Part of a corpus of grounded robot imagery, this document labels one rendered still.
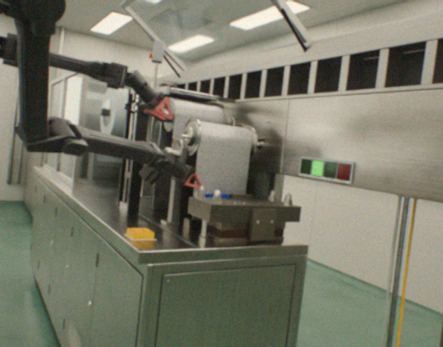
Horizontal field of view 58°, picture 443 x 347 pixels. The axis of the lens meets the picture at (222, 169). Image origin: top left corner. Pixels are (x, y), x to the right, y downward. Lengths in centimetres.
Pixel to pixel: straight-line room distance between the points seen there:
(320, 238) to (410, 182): 354
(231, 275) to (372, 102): 71
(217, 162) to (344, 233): 308
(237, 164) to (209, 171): 13
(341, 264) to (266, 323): 307
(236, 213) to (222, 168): 25
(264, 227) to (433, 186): 57
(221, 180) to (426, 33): 84
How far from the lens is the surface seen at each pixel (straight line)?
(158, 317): 131
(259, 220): 143
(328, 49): 154
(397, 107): 129
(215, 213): 135
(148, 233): 133
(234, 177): 160
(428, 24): 131
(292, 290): 157
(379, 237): 422
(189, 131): 153
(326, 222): 466
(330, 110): 146
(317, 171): 146
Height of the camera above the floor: 122
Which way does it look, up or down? 3 degrees down
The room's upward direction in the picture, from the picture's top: 6 degrees clockwise
